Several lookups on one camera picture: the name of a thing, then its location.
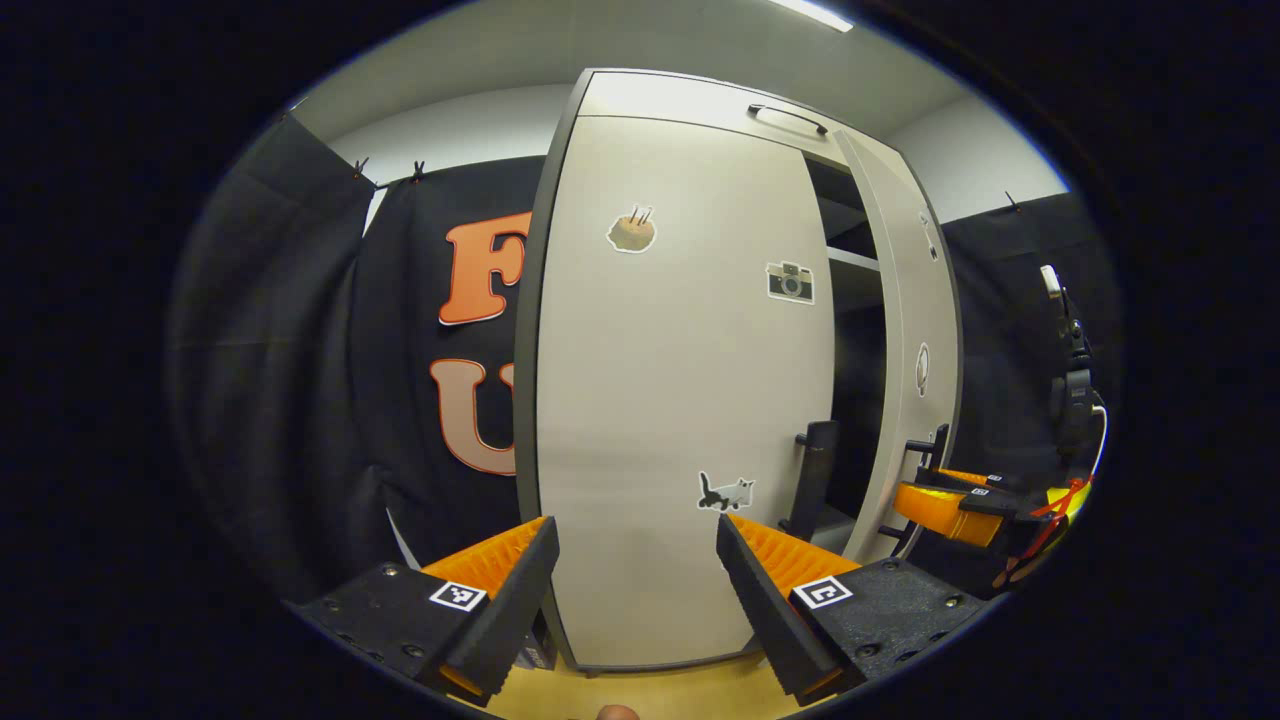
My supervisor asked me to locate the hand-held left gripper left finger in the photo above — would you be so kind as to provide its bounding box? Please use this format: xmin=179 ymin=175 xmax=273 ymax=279
xmin=285 ymin=515 xmax=561 ymax=706

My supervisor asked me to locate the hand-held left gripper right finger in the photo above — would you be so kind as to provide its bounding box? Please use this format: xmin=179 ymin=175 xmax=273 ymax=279
xmin=716 ymin=512 xmax=991 ymax=706

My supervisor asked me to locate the black door handle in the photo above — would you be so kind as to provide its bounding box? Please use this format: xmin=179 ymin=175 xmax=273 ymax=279
xmin=780 ymin=420 xmax=839 ymax=541
xmin=880 ymin=423 xmax=951 ymax=556

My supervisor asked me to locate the beige cabinet door headphones sticker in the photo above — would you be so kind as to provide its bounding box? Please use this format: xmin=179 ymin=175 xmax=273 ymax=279
xmin=835 ymin=128 xmax=963 ymax=566

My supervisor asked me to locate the grey double-door shoe cabinet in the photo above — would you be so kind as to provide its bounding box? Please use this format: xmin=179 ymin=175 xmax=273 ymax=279
xmin=512 ymin=67 xmax=966 ymax=676

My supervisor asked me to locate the beige cabinet drawer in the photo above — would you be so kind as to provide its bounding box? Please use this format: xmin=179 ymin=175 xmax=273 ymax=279
xmin=578 ymin=70 xmax=906 ymax=166

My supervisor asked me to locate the black backdrop cloth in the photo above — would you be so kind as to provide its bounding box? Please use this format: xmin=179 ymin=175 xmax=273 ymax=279
xmin=170 ymin=112 xmax=1121 ymax=601

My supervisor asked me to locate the wide ceiling light panel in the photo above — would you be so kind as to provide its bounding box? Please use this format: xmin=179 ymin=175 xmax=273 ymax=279
xmin=768 ymin=0 xmax=856 ymax=34

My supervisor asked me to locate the red strap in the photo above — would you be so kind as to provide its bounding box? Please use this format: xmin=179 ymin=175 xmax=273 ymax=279
xmin=993 ymin=478 xmax=1091 ymax=589

